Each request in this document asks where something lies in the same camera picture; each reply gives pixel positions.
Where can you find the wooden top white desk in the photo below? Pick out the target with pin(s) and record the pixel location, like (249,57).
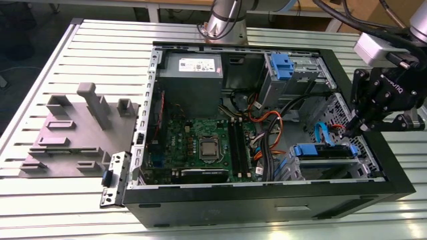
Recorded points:
(304,11)

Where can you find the silver CPU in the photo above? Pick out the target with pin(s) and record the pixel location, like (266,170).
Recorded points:
(208,147)

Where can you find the black RAM slot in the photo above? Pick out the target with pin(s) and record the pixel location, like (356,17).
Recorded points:
(233,147)
(242,147)

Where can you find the grey power supply unit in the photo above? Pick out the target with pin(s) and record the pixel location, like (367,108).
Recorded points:
(189,92)

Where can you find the metal disk bay cage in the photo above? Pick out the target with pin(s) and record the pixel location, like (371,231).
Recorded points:
(328,162)

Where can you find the green motherboard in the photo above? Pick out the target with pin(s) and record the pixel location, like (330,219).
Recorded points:
(180,135)

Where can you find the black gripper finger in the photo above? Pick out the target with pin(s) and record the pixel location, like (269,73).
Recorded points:
(371,117)
(358,87)

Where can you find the brown wooden cabinet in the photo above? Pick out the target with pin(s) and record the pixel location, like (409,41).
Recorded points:
(367,10)

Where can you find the blue black bracket latch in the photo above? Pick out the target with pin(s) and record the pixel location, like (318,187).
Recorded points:
(106,177)

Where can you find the grey optical drive cage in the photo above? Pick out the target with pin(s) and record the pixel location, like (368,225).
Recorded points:
(282,90)

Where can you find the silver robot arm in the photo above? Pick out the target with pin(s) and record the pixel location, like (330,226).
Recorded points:
(226,27)

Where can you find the green RAM stick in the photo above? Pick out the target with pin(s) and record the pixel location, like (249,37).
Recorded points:
(62,151)

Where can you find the white framed table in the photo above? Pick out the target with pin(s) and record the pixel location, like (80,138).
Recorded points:
(153,12)

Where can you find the grey parts rack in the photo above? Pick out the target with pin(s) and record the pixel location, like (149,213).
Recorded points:
(82,130)

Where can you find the hard disk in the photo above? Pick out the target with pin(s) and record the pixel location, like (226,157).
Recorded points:
(304,150)

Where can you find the metal expansion slot bracket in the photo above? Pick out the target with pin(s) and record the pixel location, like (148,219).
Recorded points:
(116,160)

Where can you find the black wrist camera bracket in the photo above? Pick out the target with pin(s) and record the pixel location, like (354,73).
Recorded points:
(409,120)

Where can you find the CPU socket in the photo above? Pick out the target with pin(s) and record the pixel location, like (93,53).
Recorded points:
(209,161)

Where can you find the blue drive cage latch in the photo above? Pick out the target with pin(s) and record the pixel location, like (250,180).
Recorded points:
(281,65)

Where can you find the black graphics card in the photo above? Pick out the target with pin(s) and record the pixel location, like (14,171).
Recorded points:
(202,173)

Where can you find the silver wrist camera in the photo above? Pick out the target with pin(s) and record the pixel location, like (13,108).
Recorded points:
(373,50)

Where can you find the black PC case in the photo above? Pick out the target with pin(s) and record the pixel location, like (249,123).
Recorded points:
(233,205)

